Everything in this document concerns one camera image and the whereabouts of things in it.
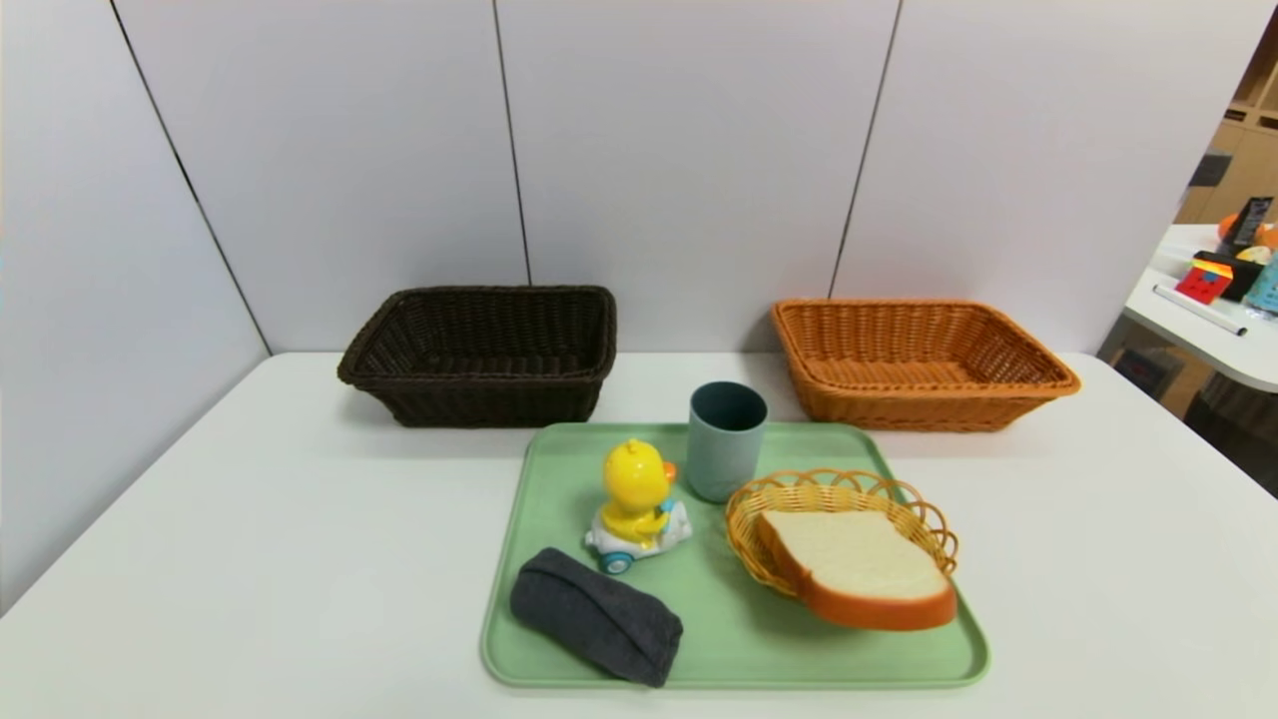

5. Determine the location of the yellow duck toy car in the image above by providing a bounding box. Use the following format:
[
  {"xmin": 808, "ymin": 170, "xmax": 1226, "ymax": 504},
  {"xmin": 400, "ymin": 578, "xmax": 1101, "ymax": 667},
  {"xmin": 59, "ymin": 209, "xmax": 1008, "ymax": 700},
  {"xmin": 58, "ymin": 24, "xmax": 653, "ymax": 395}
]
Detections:
[{"xmin": 584, "ymin": 438, "xmax": 693, "ymax": 576}]

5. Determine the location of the blue-grey plastic cup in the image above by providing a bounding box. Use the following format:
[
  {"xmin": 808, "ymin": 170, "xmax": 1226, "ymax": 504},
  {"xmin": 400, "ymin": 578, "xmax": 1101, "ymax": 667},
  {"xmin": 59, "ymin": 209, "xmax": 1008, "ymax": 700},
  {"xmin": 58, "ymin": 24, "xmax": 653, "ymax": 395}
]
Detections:
[{"xmin": 687, "ymin": 380, "xmax": 770, "ymax": 503}]

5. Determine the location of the small round yellow wicker basket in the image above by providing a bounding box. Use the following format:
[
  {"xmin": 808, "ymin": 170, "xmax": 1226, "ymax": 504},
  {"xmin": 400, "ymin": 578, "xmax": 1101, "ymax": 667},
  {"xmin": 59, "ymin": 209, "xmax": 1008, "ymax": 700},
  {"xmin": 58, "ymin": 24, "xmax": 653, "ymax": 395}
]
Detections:
[{"xmin": 725, "ymin": 468, "xmax": 959, "ymax": 600}]

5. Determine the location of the toy bread slice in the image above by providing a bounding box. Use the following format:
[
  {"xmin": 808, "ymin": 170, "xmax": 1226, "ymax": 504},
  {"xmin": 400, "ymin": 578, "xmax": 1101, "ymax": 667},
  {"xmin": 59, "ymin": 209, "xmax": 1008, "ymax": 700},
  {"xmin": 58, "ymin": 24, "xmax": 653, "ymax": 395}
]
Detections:
[{"xmin": 754, "ymin": 509, "xmax": 959, "ymax": 632}]

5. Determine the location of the dark brown wicker basket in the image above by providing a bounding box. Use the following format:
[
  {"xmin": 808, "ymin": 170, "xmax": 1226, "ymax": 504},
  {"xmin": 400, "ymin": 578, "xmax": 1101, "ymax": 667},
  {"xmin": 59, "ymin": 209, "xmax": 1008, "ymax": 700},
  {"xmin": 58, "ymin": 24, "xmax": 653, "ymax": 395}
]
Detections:
[{"xmin": 336, "ymin": 285, "xmax": 618, "ymax": 428}]

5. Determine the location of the orange rectangular wicker basket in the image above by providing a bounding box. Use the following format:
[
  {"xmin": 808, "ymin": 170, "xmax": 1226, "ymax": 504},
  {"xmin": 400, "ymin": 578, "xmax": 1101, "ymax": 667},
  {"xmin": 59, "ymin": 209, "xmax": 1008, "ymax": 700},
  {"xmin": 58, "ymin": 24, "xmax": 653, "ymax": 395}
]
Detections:
[{"xmin": 770, "ymin": 298, "xmax": 1082, "ymax": 432}]

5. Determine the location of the dark grey fabric pouch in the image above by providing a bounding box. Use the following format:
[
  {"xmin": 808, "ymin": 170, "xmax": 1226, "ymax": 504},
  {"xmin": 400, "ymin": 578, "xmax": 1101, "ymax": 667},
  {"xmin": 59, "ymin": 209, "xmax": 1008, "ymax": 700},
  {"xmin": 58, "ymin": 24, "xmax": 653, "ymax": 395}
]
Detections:
[{"xmin": 509, "ymin": 546, "xmax": 685, "ymax": 689}]

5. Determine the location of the light green plastic tray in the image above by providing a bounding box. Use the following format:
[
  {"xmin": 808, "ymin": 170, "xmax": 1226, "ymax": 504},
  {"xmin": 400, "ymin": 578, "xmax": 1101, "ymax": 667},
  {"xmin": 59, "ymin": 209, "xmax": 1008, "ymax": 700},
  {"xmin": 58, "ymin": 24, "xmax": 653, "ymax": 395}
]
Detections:
[{"xmin": 480, "ymin": 421, "xmax": 991, "ymax": 690}]

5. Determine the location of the white side table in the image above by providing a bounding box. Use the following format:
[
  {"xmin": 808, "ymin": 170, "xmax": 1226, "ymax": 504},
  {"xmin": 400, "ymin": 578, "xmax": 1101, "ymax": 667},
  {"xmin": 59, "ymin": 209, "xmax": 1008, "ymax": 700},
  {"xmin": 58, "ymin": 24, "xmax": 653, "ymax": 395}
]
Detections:
[{"xmin": 1123, "ymin": 223, "xmax": 1278, "ymax": 393}]

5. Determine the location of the white marker pen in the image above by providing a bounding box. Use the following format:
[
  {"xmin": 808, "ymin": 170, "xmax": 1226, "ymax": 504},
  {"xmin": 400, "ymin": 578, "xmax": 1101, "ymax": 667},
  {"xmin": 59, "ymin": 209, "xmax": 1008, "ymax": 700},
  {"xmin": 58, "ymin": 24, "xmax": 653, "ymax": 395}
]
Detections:
[{"xmin": 1153, "ymin": 285, "xmax": 1248, "ymax": 338}]

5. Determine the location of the red puzzle cube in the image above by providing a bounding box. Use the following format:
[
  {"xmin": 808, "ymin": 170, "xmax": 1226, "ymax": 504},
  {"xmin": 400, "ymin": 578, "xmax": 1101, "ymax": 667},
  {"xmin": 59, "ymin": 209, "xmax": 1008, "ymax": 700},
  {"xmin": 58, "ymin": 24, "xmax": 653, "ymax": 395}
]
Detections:
[{"xmin": 1174, "ymin": 259, "xmax": 1235, "ymax": 306}]

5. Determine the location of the orange ball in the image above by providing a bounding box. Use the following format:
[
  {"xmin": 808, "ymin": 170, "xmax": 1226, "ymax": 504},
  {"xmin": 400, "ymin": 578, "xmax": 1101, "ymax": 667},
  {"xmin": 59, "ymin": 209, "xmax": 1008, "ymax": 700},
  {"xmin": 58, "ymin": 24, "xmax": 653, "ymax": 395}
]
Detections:
[{"xmin": 1218, "ymin": 213, "xmax": 1278, "ymax": 251}]

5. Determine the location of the small black box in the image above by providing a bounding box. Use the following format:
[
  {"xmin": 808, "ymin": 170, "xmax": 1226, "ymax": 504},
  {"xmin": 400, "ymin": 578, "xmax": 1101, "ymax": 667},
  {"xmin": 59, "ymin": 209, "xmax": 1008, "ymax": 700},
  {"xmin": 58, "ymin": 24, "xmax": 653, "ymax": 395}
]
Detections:
[{"xmin": 1193, "ymin": 250, "xmax": 1267, "ymax": 303}]

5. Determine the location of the black remote control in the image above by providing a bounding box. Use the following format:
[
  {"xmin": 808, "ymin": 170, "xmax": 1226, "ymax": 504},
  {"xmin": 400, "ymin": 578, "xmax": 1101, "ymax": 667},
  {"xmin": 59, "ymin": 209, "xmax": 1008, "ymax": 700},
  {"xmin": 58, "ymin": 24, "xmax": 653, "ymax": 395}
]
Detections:
[{"xmin": 1232, "ymin": 197, "xmax": 1275, "ymax": 248}]

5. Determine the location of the teal patterned item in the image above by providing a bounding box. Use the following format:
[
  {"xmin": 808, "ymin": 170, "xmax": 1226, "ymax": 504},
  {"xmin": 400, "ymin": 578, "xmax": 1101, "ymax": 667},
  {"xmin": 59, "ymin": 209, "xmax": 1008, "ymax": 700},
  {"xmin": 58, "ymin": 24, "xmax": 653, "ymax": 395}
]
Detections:
[{"xmin": 1244, "ymin": 255, "xmax": 1278, "ymax": 317}]

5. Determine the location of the wooden shelf unit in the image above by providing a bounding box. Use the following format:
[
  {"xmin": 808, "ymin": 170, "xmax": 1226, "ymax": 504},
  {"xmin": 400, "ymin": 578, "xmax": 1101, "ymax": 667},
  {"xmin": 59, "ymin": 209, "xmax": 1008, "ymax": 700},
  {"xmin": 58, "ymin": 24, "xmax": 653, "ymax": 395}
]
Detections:
[{"xmin": 1178, "ymin": 10, "xmax": 1278, "ymax": 226}]

